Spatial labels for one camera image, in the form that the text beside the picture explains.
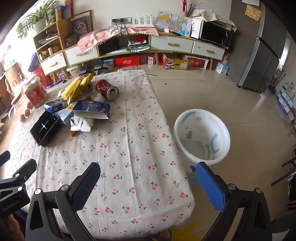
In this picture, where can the white slotted rack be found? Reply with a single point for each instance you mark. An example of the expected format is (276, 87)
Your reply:
(142, 23)

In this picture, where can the grey refrigerator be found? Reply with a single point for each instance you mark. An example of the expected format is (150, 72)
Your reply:
(259, 58)

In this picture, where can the large yellow star sticker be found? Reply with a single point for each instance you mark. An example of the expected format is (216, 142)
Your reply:
(185, 231)

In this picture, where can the red printed flat box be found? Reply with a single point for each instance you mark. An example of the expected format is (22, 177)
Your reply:
(196, 62)

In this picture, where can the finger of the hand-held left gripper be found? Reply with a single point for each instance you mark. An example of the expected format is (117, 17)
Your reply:
(4, 157)
(24, 170)

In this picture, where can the red hanging ornament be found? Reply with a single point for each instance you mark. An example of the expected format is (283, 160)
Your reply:
(184, 7)

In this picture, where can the yellow lion print box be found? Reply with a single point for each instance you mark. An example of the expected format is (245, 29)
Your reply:
(175, 63)

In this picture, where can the red storage box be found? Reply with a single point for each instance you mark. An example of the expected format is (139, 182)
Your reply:
(126, 61)

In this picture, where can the framed picture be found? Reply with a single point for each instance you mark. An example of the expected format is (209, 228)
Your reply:
(79, 26)

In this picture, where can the white plastic bin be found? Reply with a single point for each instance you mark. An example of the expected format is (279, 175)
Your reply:
(201, 148)

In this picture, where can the pink patterned box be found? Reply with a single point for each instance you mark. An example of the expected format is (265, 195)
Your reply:
(143, 59)
(151, 60)

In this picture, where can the white printed wrapper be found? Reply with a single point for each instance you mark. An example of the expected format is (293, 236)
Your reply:
(81, 124)

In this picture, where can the yellow paper notice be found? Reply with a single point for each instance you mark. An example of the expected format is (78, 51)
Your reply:
(253, 12)

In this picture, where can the stack of blue white boxes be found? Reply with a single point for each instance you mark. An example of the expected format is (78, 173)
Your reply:
(285, 99)

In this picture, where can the black plastic tray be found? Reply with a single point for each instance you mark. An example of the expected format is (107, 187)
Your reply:
(45, 128)

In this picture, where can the orange fruit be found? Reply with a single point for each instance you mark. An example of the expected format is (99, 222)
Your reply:
(29, 105)
(27, 112)
(22, 117)

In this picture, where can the black microwave oven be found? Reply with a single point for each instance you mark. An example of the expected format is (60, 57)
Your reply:
(215, 34)

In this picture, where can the torn blue carton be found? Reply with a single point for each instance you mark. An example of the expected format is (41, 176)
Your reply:
(92, 107)

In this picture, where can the dark metal chair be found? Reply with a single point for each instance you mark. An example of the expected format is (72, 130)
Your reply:
(285, 172)

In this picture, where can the white patterned cloth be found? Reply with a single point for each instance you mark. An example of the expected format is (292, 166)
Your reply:
(215, 16)

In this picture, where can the blue white carton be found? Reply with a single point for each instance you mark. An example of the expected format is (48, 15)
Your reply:
(221, 67)

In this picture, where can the small blue box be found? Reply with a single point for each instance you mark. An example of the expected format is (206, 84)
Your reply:
(54, 106)

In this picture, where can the wall socket strip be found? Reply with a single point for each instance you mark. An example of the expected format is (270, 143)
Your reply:
(120, 20)

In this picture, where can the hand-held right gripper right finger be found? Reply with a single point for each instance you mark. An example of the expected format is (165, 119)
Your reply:
(209, 185)

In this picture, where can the cherry print tablecloth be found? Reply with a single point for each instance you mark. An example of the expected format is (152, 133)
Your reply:
(138, 150)

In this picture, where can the yellow snack wrapper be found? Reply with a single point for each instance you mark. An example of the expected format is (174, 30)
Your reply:
(74, 89)

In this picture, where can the red bag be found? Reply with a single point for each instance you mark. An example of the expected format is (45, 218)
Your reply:
(42, 77)

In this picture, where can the clear jar with red label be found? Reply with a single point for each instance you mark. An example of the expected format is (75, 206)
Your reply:
(34, 97)

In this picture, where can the colourful map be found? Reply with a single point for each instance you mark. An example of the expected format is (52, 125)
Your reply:
(173, 23)

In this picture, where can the green potted plant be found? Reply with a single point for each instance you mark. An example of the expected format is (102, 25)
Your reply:
(34, 16)

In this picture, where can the light blue white package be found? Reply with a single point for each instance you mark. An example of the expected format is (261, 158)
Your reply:
(64, 114)

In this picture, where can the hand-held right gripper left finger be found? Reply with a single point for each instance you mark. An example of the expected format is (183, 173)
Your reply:
(87, 185)

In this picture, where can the wooden white TV cabinet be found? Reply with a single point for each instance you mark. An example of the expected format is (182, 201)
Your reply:
(171, 44)

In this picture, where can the pink cloth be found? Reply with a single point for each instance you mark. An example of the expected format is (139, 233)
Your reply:
(92, 38)

